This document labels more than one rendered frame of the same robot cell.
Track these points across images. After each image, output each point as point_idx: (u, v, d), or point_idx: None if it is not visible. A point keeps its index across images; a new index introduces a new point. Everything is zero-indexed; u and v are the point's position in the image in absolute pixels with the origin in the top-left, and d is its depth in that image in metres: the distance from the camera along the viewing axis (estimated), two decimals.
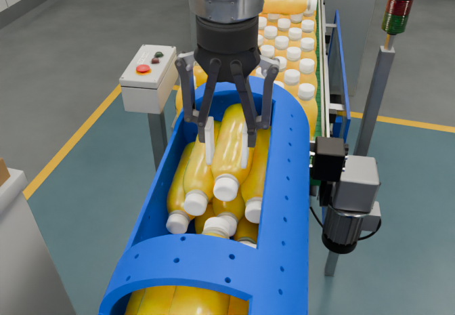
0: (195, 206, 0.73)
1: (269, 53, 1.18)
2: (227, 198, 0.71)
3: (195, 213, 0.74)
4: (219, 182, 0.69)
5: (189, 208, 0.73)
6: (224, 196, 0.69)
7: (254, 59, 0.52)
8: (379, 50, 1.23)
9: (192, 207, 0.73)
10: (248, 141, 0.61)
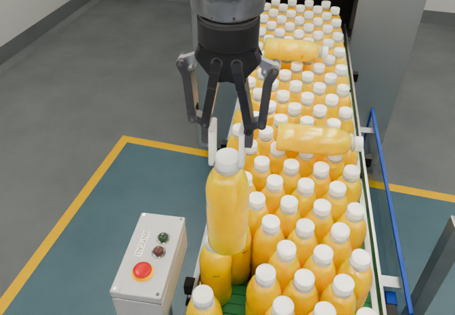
0: None
1: (309, 234, 0.90)
2: (227, 167, 0.64)
3: None
4: (222, 151, 0.66)
5: None
6: (226, 158, 0.64)
7: (254, 59, 0.52)
8: (449, 221, 0.94)
9: None
10: (246, 142, 0.61)
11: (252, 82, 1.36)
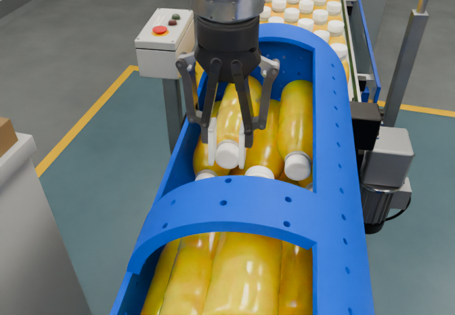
0: (228, 157, 0.64)
1: (294, 15, 1.10)
2: None
3: (227, 166, 0.65)
4: None
5: (221, 159, 0.65)
6: None
7: (254, 59, 0.52)
8: (411, 13, 1.15)
9: (225, 158, 0.64)
10: (246, 142, 0.61)
11: None
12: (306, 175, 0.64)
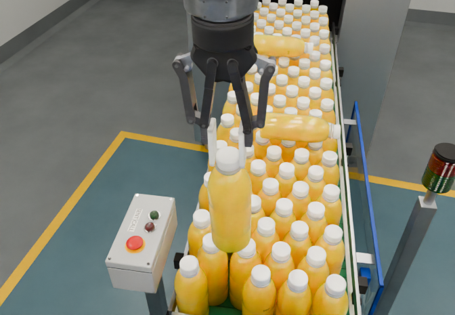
0: (229, 152, 0.65)
1: (287, 211, 0.98)
2: (210, 248, 0.90)
3: (227, 160, 0.64)
4: (208, 235, 0.93)
5: (223, 154, 0.65)
6: (210, 242, 0.91)
7: (250, 58, 0.52)
8: (417, 200, 1.03)
9: (226, 153, 0.65)
10: (245, 141, 0.61)
11: None
12: None
